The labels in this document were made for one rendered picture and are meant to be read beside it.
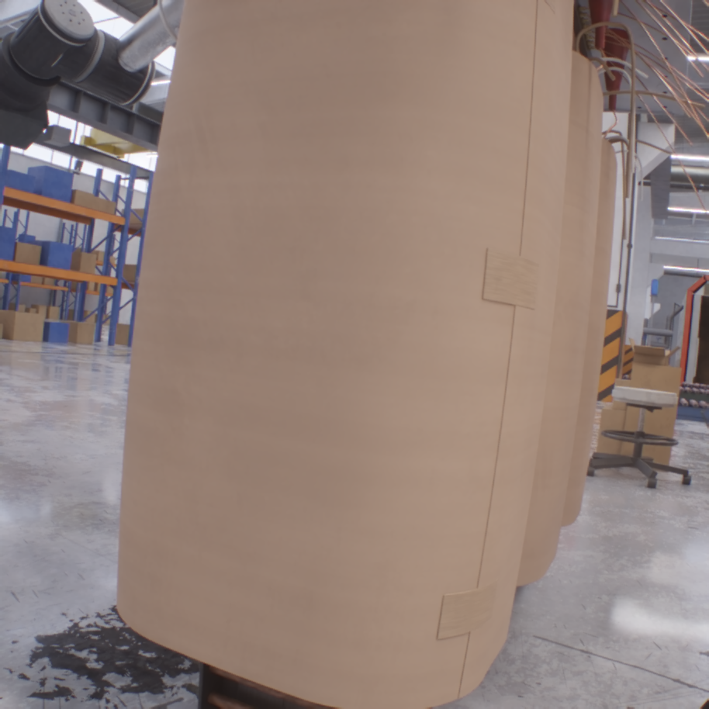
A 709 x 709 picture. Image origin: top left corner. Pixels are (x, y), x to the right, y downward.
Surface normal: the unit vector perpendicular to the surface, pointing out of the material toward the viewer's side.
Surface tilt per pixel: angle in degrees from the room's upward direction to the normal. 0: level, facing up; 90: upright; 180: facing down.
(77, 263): 90
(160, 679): 0
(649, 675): 0
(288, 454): 90
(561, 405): 90
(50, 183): 90
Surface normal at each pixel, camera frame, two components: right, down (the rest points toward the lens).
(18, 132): 0.33, 0.91
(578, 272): 0.72, 0.10
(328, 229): -0.40, -0.03
